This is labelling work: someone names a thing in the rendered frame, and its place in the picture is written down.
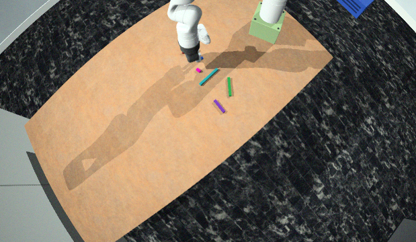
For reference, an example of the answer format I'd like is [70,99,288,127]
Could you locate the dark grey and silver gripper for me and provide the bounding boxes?
[178,24,210,63]

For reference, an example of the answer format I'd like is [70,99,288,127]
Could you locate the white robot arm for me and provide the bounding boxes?
[167,0,287,40]

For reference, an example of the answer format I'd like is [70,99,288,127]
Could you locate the turquoise rod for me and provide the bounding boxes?
[199,68,218,86]

